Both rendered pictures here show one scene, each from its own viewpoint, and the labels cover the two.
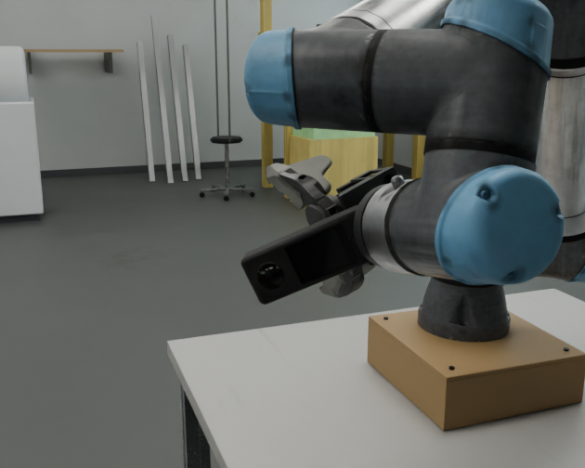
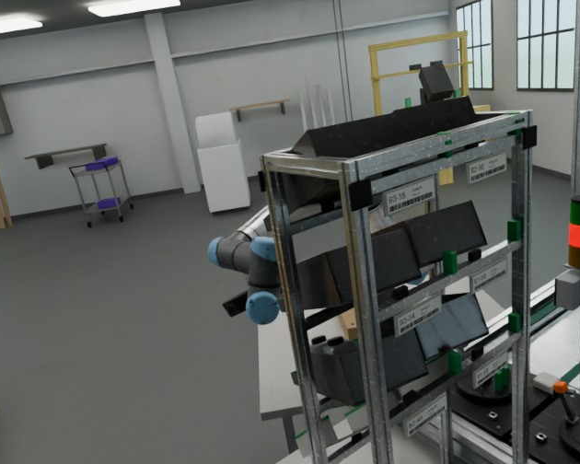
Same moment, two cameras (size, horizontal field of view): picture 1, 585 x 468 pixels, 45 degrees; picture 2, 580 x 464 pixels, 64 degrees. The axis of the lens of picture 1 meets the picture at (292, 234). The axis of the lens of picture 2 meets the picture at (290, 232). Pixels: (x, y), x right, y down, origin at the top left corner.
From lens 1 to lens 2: 0.77 m
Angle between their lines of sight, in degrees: 18
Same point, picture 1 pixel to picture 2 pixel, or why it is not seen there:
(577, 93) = (372, 218)
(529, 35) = (267, 253)
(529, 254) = (265, 318)
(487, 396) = not seen: hidden behind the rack
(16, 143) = (231, 168)
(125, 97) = (295, 126)
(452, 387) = (351, 332)
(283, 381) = not seen: hidden behind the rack
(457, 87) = (250, 267)
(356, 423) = not seen: hidden behind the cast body
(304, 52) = (219, 250)
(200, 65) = (339, 99)
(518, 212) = (261, 307)
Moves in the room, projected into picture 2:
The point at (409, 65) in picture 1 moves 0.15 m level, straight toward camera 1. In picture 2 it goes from (240, 259) to (203, 288)
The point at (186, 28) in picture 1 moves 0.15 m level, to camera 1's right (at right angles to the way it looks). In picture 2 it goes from (328, 77) to (336, 76)
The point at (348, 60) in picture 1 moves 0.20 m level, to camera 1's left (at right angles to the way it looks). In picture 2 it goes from (228, 255) to (156, 258)
